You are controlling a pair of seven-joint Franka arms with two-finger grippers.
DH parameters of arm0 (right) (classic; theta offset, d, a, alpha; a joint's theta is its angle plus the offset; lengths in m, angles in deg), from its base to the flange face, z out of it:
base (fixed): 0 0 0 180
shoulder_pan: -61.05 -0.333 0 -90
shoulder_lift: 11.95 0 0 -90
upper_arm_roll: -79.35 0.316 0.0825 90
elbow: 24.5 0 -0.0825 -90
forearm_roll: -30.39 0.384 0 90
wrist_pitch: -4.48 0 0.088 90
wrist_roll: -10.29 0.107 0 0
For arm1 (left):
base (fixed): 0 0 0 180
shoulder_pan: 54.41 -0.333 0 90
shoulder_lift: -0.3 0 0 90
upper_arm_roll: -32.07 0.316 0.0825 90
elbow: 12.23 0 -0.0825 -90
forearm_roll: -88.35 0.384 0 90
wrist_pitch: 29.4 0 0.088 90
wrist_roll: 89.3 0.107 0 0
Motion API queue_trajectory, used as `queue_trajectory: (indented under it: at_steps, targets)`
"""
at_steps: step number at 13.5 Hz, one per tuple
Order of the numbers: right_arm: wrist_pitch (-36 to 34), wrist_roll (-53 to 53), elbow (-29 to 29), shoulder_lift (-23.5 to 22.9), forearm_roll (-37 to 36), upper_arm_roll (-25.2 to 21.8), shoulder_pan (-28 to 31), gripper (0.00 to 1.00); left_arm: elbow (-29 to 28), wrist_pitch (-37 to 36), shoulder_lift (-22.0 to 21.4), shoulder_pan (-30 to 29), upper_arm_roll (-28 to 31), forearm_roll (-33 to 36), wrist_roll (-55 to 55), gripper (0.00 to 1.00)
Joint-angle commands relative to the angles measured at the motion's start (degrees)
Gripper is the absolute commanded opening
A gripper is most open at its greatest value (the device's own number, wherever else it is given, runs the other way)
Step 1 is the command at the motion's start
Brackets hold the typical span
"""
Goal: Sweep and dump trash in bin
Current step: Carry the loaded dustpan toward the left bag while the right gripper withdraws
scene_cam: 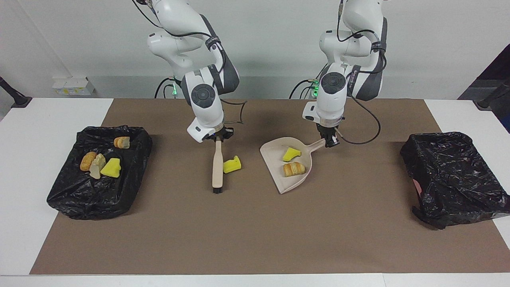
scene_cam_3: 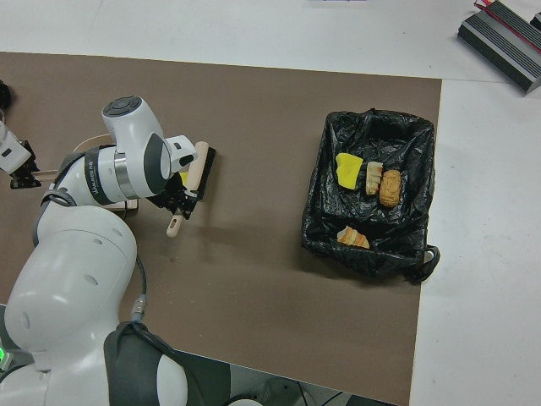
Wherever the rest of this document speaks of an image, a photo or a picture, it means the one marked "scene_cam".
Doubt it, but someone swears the white power strip box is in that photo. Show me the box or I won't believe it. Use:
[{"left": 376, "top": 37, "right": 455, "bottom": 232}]
[{"left": 53, "top": 77, "right": 95, "bottom": 96}]

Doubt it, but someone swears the black base cable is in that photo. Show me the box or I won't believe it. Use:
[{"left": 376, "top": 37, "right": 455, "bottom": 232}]
[
  {"left": 289, "top": 79, "right": 320, "bottom": 99},
  {"left": 155, "top": 77, "right": 184, "bottom": 99}
]

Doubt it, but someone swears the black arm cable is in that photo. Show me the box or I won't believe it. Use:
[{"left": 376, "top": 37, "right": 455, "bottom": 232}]
[
  {"left": 337, "top": 0, "right": 387, "bottom": 145},
  {"left": 131, "top": 0, "right": 247, "bottom": 124}
]

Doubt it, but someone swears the black stand foot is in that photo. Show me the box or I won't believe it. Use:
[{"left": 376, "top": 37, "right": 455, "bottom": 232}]
[
  {"left": 477, "top": 80, "right": 510, "bottom": 110},
  {"left": 0, "top": 77, "right": 32, "bottom": 109}
]

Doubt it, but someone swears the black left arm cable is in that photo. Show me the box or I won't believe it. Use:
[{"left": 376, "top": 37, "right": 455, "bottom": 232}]
[{"left": 337, "top": 0, "right": 387, "bottom": 145}]

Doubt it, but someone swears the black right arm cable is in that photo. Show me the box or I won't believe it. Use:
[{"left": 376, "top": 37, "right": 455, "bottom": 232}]
[{"left": 131, "top": 0, "right": 247, "bottom": 124}]

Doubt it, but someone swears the black left base cable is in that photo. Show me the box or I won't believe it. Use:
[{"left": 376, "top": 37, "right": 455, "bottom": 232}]
[{"left": 289, "top": 79, "right": 320, "bottom": 99}]

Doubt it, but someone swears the notched yellow sponge piece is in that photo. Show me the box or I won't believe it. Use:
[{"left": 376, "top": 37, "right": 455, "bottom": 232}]
[{"left": 223, "top": 155, "right": 242, "bottom": 174}]

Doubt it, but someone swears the pale cut bread chunk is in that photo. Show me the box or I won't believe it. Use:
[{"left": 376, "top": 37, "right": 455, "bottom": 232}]
[{"left": 89, "top": 153, "right": 106, "bottom": 179}]

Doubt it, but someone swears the striped croissant bread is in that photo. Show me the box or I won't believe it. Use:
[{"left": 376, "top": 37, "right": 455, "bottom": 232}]
[{"left": 283, "top": 162, "right": 306, "bottom": 178}]

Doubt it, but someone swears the beige plastic dustpan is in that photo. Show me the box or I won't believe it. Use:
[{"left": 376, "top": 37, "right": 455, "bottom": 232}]
[{"left": 260, "top": 137, "right": 326, "bottom": 195}]

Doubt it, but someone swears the black bag-lined pink bin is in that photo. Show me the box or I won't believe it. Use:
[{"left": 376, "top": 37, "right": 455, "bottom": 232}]
[{"left": 400, "top": 132, "right": 510, "bottom": 230}]

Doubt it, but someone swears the brown oval bread roll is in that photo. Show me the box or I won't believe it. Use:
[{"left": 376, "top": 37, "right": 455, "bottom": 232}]
[{"left": 80, "top": 151, "right": 97, "bottom": 172}]

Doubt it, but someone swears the brown table mat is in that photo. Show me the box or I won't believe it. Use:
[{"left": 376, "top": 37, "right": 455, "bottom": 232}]
[{"left": 30, "top": 98, "right": 510, "bottom": 275}]

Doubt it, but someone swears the black right base cable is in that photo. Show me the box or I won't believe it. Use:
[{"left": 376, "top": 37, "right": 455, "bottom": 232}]
[{"left": 155, "top": 77, "right": 184, "bottom": 99}]

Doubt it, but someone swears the black bag-lined trash bin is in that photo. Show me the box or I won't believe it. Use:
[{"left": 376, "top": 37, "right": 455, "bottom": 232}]
[{"left": 47, "top": 125, "right": 153, "bottom": 220}]

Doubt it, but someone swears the plain yellow sponge wedge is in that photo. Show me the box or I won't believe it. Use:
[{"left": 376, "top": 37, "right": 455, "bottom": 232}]
[{"left": 100, "top": 158, "right": 122, "bottom": 178}]

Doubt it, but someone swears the beige hand brush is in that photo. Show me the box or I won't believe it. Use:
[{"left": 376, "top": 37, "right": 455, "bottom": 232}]
[{"left": 212, "top": 140, "right": 224, "bottom": 194}]

